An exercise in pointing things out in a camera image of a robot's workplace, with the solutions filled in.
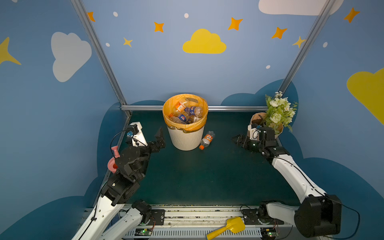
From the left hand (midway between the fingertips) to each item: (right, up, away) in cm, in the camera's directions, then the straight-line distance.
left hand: (153, 129), depth 61 cm
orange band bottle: (+9, +14, +29) cm, 34 cm away
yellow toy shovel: (+38, -48, +12) cm, 62 cm away
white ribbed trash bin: (+12, -8, +28) cm, 31 cm away
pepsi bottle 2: (+10, +6, +32) cm, 34 cm away
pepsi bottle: (+17, +11, +29) cm, 35 cm away
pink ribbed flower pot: (+62, +7, +41) cm, 74 cm away
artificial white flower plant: (+64, +9, +19) cm, 67 cm away
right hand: (+42, -6, +22) cm, 48 cm away
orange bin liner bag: (+16, +18, +33) cm, 41 cm away
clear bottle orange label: (+26, -9, +40) cm, 49 cm away
